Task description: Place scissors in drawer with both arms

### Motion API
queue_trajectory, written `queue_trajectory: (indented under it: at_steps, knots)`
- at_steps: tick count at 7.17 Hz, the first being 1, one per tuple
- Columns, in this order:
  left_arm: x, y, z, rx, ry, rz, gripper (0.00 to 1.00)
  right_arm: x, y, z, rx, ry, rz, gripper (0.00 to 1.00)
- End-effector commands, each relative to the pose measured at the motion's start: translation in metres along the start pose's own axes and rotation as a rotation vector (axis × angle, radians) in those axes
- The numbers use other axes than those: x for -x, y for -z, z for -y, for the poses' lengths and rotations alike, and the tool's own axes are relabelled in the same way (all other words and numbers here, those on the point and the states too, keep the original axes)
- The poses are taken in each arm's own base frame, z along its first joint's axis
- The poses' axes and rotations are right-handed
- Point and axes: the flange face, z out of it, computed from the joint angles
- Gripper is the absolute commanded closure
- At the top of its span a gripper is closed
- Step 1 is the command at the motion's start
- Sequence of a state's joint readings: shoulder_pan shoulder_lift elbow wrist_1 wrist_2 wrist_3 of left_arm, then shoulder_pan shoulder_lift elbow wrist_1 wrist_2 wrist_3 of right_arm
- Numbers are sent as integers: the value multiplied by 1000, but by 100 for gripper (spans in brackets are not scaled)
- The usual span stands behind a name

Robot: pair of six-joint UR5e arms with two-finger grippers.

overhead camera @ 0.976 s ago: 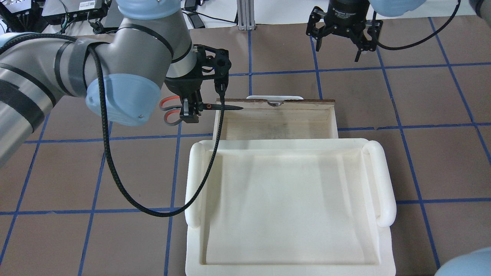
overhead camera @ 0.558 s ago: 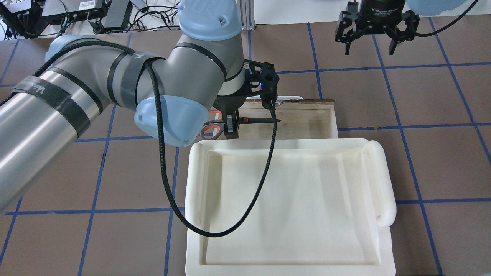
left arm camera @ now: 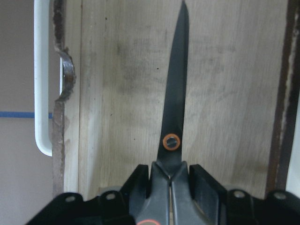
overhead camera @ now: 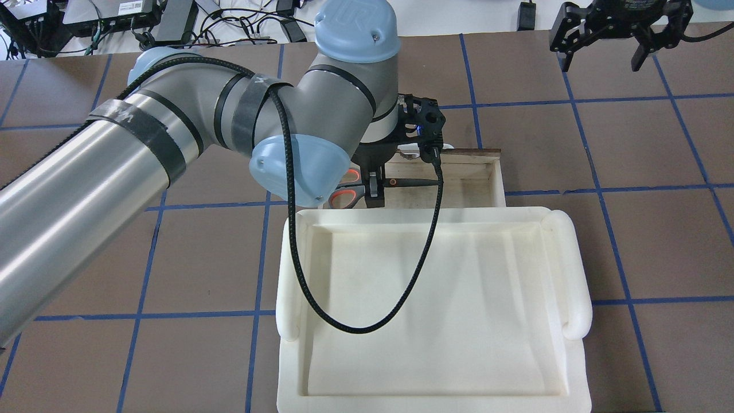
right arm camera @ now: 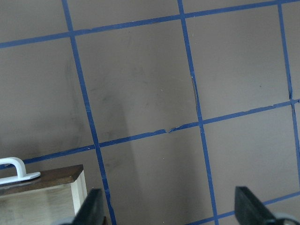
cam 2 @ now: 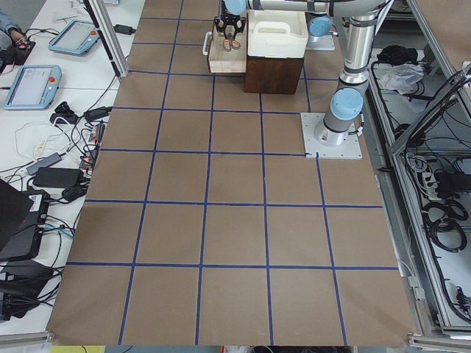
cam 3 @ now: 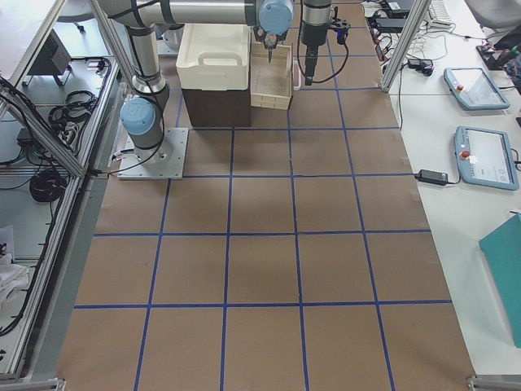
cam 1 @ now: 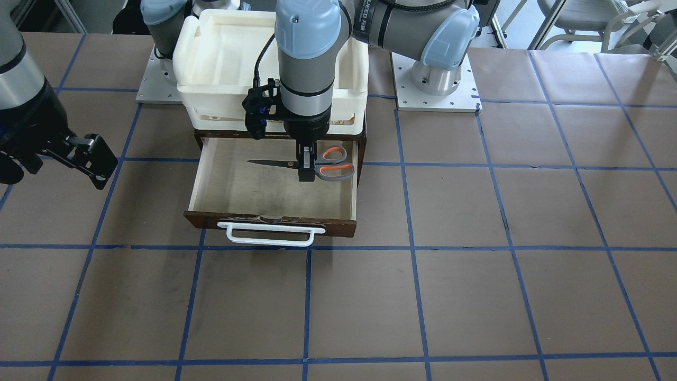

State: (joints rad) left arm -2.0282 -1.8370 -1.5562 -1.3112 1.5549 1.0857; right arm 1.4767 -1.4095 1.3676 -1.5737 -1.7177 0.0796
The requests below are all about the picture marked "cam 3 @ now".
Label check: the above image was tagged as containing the dark wooden drawer cabinet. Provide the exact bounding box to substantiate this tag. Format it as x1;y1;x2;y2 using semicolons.
182;89;252;128

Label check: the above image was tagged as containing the teach pendant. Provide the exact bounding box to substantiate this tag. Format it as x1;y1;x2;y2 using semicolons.
444;68;510;111
453;126;519;191

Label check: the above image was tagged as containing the aluminium frame post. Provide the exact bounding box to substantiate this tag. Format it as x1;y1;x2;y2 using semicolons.
380;0;431;93

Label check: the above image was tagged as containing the upper teach pendant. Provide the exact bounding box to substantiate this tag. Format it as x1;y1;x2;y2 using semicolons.
444;68;510;111

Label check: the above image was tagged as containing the white plastic tray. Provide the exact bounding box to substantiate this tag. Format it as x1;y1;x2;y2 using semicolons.
176;24;250;90

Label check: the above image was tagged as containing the black power adapter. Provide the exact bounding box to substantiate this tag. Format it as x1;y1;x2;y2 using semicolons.
414;169;449;186

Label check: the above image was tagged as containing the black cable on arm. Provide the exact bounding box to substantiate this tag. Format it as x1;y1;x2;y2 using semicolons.
291;3;351;85

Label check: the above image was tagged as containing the wooden drawer with white handle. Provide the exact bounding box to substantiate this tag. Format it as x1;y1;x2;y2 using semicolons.
250;42;302;110

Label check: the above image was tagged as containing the lower teach pendant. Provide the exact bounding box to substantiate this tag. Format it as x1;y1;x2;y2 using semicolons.
453;126;519;191

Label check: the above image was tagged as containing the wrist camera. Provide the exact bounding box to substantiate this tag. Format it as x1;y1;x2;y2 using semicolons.
328;17;351;46

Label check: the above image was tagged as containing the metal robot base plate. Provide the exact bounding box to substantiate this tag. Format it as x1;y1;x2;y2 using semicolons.
116;128;189;180

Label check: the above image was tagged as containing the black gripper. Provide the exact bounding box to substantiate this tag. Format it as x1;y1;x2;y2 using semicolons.
300;24;328;86
253;26;287;50

